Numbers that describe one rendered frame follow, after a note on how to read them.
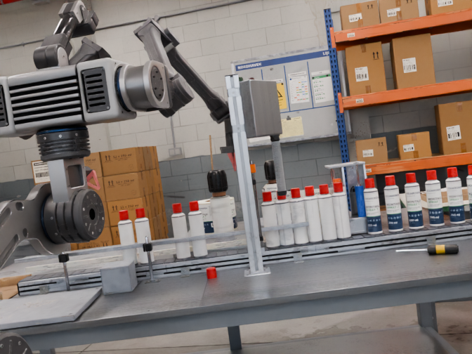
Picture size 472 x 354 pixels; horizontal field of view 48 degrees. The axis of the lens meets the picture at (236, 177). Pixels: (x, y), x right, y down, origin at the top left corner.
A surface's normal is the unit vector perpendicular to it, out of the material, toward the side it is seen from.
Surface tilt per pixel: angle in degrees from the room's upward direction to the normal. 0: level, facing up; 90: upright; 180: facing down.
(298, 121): 90
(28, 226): 90
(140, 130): 90
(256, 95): 90
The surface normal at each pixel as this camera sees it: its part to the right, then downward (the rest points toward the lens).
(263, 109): 0.80, -0.07
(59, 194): -0.21, 0.08
